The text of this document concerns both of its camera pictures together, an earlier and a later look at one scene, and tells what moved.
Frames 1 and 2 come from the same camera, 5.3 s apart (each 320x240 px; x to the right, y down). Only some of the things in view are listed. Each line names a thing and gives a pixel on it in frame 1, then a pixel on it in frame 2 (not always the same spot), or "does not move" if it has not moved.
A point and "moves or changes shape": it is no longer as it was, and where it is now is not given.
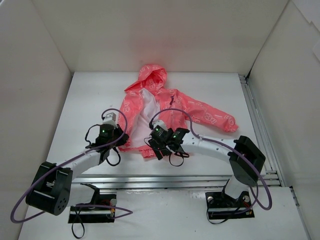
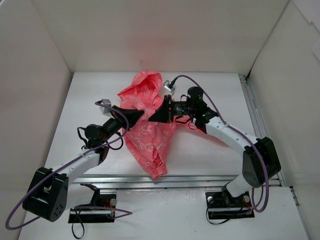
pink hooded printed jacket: x=139 y=102 moves or changes shape
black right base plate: x=221 y=206 does not move
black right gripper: x=155 y=147 -> x=169 y=109
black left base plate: x=102 y=211 does not move
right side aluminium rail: x=265 y=140 does not move
